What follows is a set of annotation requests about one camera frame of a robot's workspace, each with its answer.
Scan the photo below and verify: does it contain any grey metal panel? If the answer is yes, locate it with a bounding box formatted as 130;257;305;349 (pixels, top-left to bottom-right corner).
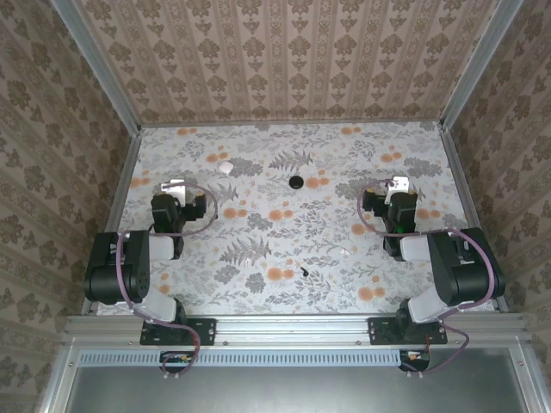
40;339;543;413

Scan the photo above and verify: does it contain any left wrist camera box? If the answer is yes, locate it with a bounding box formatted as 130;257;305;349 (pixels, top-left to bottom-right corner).
159;179;187;203

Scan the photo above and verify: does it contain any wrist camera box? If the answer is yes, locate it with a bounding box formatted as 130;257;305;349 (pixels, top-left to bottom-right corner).
385;176;410;203
159;179;187;203

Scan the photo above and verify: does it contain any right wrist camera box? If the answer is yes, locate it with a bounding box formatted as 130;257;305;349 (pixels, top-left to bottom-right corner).
385;176;410;203

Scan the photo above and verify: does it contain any aluminium side rail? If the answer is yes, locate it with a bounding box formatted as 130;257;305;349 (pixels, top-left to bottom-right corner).
81;128;143;317
438;126;509;313

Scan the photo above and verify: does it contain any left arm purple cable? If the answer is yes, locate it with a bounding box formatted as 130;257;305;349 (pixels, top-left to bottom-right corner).
115;182;220;382

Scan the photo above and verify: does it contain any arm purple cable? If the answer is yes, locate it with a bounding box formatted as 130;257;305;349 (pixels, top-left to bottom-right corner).
115;182;220;382
359;179;500;379

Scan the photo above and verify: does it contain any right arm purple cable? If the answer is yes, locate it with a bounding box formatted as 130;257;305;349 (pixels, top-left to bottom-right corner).
359;179;500;379

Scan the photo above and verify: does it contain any black electronics box with wires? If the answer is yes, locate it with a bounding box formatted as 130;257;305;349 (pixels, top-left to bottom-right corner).
399;348;431;372
159;350;194;374

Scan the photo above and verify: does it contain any long aluminium base rail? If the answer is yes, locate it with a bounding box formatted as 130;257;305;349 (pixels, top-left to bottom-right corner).
64;313;529;348

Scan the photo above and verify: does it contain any aluminium corner post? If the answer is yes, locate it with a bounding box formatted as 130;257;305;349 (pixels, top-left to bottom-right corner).
49;0;143;134
438;0;526;130

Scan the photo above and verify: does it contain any grey slotted cable duct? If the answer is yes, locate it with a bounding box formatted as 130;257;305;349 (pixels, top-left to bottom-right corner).
79;348;399;367

